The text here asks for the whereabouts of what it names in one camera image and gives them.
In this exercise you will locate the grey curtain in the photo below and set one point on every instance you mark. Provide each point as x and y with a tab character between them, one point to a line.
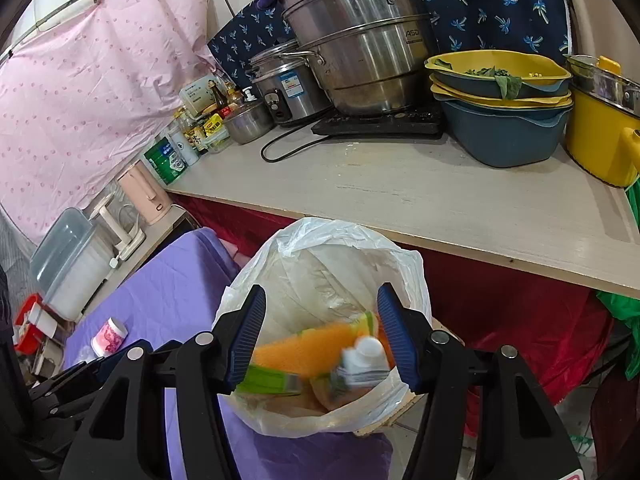
15	245

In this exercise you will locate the orange plastic bag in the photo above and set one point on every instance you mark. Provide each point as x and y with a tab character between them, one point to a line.
310	347

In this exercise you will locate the pink dotted curtain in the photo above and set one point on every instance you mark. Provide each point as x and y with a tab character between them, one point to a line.
75	85

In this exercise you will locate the green vegetable leaves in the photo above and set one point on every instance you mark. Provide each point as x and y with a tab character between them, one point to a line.
507	82

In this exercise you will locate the large blue basin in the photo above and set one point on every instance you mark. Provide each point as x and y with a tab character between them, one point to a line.
500	140

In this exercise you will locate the white insulated bottle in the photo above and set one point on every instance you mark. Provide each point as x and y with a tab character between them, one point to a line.
182	147

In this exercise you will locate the navy printed cloth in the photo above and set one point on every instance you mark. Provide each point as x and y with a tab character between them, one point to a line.
500	5

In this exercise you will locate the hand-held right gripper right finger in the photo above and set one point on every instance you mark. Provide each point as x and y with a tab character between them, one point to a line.
395	330

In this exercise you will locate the red basin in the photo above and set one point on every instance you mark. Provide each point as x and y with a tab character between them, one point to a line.
25	335

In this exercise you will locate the white power plug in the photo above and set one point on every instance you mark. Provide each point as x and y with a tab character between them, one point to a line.
114	264

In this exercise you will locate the clear food container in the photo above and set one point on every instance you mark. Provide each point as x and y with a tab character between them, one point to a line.
219	143

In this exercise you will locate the large steel steamer pot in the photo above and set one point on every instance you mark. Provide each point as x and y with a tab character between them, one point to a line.
360	50

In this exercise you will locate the small white plastic bottle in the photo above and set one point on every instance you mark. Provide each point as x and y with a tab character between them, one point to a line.
367	350

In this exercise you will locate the green yellow plastic bag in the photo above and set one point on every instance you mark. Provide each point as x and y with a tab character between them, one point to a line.
265	381

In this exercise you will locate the black induction cooker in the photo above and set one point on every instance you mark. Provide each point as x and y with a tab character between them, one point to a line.
380	125

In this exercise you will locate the white glass electric kettle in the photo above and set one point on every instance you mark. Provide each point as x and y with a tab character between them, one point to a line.
117	230

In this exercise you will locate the small steel pot with lid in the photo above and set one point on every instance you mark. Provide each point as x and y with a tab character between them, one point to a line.
247	125

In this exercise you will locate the pink electric kettle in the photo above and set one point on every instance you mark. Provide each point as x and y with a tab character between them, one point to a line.
142	192

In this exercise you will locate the tall dark sauce bottle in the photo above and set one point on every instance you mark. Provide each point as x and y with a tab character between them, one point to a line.
219	96

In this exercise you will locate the small pink-white bottle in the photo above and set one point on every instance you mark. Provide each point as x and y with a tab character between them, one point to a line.
110	336

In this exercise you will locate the red cloth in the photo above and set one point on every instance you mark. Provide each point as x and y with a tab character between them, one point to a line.
500	300

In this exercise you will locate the yellow rimmed blue basin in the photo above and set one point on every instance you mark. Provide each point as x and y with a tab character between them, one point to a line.
460	96
470	84

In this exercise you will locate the white cup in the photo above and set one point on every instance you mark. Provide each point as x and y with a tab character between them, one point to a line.
42	322

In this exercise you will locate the green canister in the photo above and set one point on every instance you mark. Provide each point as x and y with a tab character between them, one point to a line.
165	160

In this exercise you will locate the glass pot lid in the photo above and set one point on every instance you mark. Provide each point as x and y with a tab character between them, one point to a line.
600	77

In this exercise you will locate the white dish box, blue lid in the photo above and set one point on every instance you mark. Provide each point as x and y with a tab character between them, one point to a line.
75	280

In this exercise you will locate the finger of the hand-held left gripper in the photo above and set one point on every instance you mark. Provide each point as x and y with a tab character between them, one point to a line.
70	385

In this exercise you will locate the yellow enamel pot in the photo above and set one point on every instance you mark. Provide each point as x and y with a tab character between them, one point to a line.
595	140

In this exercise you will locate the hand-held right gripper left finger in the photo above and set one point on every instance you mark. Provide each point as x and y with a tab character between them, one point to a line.
250	330

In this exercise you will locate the steel rice cooker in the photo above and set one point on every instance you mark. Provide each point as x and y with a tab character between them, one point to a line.
295	85

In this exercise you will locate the purple table cloth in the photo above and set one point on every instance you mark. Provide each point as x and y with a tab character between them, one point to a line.
170	285

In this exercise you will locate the white carton box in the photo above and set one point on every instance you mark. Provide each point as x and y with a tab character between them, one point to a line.
200	92

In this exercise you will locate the dark sauce bottle, yellow label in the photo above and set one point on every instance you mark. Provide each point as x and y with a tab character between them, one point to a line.
196	137

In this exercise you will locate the trash bin with white liner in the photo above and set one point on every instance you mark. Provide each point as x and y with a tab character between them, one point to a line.
320	270

